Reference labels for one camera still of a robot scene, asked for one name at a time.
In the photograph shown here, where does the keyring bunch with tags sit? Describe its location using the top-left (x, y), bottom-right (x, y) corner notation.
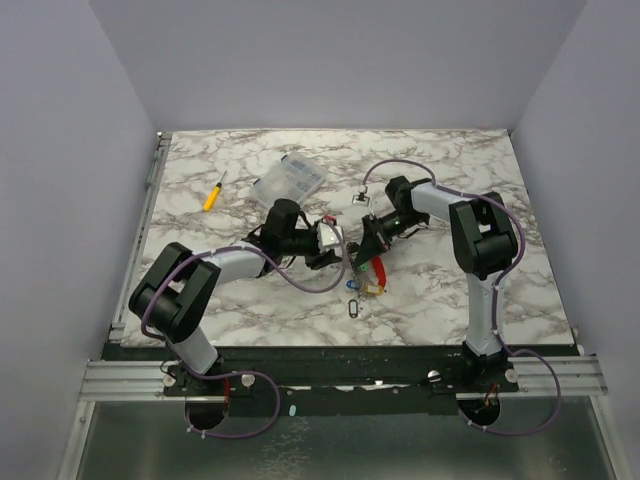
top-left (347, 242), bottom-right (387, 297)

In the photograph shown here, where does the yellow key tag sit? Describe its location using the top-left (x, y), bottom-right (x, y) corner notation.
top-left (361, 283), bottom-right (385, 296)

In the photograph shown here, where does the black key tag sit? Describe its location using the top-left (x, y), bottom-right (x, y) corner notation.
top-left (347, 299), bottom-right (359, 319)

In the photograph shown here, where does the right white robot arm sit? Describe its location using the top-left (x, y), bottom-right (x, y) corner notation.
top-left (352, 176), bottom-right (518, 391)

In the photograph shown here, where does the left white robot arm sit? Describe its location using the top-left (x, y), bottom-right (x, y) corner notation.
top-left (128, 199), bottom-right (347, 395)

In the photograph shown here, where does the clear plastic organizer box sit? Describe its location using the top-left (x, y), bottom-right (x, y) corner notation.
top-left (250, 152), bottom-right (328, 209)

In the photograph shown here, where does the yellow black screwdriver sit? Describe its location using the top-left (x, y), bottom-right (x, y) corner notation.
top-left (203, 170), bottom-right (228, 212)

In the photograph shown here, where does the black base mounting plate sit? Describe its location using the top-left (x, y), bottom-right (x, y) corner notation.
top-left (164, 346), bottom-right (518, 417)

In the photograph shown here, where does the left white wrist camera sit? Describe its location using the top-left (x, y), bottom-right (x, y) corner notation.
top-left (315, 216), bottom-right (344, 253)

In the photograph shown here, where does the aluminium rail frame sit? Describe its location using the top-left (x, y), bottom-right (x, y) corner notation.
top-left (60, 129), bottom-right (629, 479)

